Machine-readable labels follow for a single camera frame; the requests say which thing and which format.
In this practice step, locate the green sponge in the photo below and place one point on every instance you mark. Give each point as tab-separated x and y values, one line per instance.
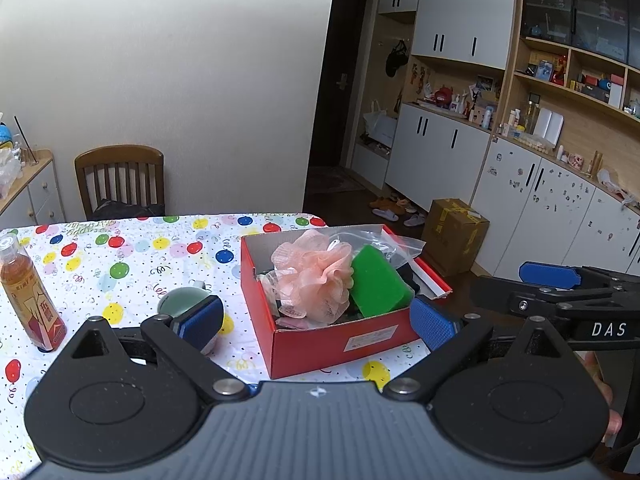
380	280

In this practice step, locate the thin black stick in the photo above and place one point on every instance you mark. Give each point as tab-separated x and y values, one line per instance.
25	140

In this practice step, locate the green ceramic cup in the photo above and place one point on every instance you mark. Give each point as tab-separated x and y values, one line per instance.
175	300

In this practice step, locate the dark door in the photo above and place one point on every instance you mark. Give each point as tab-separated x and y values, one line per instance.
340	85

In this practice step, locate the tan slippers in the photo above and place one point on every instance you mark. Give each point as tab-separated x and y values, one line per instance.
387	205

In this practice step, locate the wooden chair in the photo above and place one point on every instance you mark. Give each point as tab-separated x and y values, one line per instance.
120	157

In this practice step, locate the white sandals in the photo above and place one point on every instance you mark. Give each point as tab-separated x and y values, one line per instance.
386	215

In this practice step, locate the wooden side cabinet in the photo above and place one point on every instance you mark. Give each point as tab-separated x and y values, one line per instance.
45	190

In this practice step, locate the black hanging bag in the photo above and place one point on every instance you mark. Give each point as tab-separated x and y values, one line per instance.
396	60

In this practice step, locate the dark cloth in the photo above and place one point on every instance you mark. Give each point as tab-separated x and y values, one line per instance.
130	208

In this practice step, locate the white shoes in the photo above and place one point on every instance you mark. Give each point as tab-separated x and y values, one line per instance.
414	220

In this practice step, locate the white wooden cabinet unit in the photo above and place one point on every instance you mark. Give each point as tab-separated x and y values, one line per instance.
465	15

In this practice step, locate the white tote bag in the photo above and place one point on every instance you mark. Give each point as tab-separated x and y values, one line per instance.
381	127

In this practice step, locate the tea bottle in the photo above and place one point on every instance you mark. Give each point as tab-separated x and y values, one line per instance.
30	300

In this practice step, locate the door mat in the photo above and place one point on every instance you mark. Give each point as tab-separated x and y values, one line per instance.
332	180

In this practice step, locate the cardboard box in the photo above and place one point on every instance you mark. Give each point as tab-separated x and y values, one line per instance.
452	235

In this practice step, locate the red shoe box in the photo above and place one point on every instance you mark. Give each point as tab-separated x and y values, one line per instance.
310	352

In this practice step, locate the clear plastic bag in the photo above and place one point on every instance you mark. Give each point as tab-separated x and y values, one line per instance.
9	175
390	245

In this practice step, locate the pink bath pouf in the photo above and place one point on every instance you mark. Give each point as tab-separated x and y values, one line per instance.
315	270

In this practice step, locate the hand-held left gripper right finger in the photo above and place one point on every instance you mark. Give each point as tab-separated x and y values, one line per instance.
432	322

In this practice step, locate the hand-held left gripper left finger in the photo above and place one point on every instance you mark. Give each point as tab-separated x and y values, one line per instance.
200	325

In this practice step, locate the balloon print tablecloth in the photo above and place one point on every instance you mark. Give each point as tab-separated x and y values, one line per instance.
135	260

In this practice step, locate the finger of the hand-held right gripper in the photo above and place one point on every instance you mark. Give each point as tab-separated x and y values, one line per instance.
510	302
550	274

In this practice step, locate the blue toy ball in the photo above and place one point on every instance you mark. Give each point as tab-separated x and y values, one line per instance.
5	132

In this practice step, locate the person's right hand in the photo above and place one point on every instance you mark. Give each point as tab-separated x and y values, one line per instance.
597	370

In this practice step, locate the filled clear plastic bag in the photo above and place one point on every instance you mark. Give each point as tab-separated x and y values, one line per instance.
9	175

